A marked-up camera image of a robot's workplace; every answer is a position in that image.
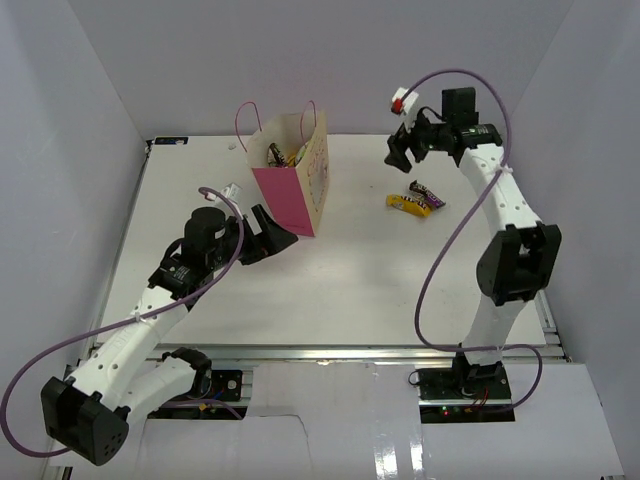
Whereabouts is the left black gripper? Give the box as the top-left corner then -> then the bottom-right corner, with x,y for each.
208,204 -> 297,270

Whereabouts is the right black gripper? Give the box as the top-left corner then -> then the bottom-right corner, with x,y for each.
385,108 -> 451,175

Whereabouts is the brown snickers bar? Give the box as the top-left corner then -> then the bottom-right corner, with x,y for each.
409,180 -> 446,210

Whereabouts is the yellow M&M packet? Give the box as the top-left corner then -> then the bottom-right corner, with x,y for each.
386,194 -> 432,218

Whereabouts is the purple candy packet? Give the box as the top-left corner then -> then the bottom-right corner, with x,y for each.
267,143 -> 287,168

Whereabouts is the pink paper gift bag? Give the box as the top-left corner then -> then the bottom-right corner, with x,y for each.
240,100 -> 330,237

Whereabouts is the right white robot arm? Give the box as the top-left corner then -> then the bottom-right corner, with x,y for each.
385,87 -> 562,401

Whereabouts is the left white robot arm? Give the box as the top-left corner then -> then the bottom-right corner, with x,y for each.
41,205 -> 298,466

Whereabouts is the blue label sticker right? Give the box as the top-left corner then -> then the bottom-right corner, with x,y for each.
454,135 -> 484,148

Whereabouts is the blue label sticker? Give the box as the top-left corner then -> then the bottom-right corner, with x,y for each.
454,135 -> 484,148
153,137 -> 189,146

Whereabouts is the blue label sticker left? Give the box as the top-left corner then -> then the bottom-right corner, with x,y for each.
153,137 -> 189,146

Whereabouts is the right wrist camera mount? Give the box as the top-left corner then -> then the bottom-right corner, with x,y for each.
390,87 -> 419,131

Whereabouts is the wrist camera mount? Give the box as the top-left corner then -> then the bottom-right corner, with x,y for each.
205,183 -> 242,208
390,87 -> 419,131

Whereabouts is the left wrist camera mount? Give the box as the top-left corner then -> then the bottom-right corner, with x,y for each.
205,183 -> 242,208

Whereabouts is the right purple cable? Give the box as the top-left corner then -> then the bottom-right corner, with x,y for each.
407,68 -> 544,414

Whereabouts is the aluminium front rail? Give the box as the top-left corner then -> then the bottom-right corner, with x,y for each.
145,344 -> 566,363

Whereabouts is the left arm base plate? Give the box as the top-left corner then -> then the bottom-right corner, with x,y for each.
195,369 -> 243,402

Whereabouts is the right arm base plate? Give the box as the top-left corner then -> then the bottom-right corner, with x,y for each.
412,368 -> 512,404

